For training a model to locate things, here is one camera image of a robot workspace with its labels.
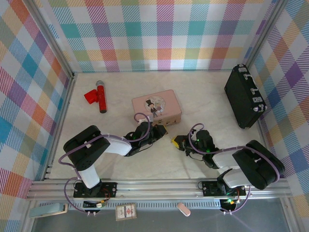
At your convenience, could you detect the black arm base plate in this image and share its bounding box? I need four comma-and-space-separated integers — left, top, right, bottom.
73, 181, 118, 199
201, 180, 247, 197

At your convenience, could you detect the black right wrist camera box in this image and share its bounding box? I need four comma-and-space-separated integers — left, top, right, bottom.
194, 130, 210, 144

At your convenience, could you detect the black suitcase with metal clasps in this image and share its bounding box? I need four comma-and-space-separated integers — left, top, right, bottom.
224, 63, 267, 130

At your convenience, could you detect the controller board with green light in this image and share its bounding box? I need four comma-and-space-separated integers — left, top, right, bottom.
221, 197, 239, 207

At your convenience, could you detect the light blue phone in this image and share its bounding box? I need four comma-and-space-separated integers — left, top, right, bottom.
29, 203, 69, 219

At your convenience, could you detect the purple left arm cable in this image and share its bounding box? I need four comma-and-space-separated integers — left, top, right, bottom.
58, 113, 155, 215

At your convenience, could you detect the small printed card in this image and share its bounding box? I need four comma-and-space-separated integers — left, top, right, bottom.
115, 203, 137, 222

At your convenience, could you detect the red glitter microphone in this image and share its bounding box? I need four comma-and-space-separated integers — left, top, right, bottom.
95, 80, 109, 114

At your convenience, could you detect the aluminium frame corner post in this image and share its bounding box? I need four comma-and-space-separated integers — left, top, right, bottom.
25, 0, 76, 79
244, 0, 288, 71

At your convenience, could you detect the pink and white eraser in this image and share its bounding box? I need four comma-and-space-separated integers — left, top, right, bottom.
176, 202, 192, 217

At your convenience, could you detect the pink tin box with cartoon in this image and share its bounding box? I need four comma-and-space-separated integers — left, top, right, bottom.
131, 89, 182, 126

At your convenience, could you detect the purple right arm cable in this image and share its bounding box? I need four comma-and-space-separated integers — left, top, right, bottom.
188, 123, 282, 215

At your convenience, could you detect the aluminium mounting rail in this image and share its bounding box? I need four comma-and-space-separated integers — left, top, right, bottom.
26, 179, 293, 202

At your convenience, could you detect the red plastic block toy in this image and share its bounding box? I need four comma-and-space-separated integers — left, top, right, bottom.
84, 88, 98, 105

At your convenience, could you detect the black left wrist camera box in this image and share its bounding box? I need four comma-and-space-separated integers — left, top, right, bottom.
140, 120, 155, 136

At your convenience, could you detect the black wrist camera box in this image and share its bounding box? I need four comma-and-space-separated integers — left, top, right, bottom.
194, 130, 210, 144
140, 120, 155, 136

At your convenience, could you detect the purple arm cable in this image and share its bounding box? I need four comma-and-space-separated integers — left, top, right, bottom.
188, 123, 282, 215
58, 113, 155, 215

